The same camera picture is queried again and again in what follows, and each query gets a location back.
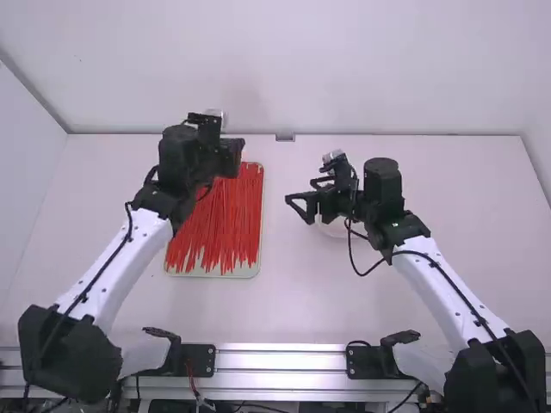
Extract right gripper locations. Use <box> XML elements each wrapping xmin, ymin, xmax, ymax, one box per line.
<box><xmin>284</xmin><ymin>179</ymin><xmax>362</xmax><ymax>225</ymax></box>

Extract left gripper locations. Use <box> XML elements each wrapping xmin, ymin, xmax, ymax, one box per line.
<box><xmin>197</xmin><ymin>136</ymin><xmax>247</xmax><ymax>179</ymax></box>

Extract white dish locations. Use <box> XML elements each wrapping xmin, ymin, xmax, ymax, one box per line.
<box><xmin>311</xmin><ymin>213</ymin><xmax>350</xmax><ymax>239</ymax></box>

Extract pale tray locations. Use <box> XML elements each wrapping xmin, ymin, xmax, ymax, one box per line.
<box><xmin>163</xmin><ymin>160</ymin><xmax>268</xmax><ymax>280</ymax></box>

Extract silver rails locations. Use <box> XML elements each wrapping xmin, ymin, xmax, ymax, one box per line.
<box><xmin>0</xmin><ymin>342</ymin><xmax>551</xmax><ymax>406</ymax></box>

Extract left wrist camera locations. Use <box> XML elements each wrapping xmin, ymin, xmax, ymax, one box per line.
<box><xmin>188</xmin><ymin>108</ymin><xmax>228</xmax><ymax>130</ymax></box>

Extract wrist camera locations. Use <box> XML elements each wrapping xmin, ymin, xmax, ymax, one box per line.
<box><xmin>319</xmin><ymin>150</ymin><xmax>350</xmax><ymax>173</ymax></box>
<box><xmin>188</xmin><ymin>108</ymin><xmax>228</xmax><ymax>130</ymax></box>

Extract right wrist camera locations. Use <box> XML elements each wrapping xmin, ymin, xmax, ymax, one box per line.
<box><xmin>319</xmin><ymin>150</ymin><xmax>350</xmax><ymax>173</ymax></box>

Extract row of orange cable ties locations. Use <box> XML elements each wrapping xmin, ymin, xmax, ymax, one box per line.
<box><xmin>167</xmin><ymin>161</ymin><xmax>264</xmax><ymax>274</ymax></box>

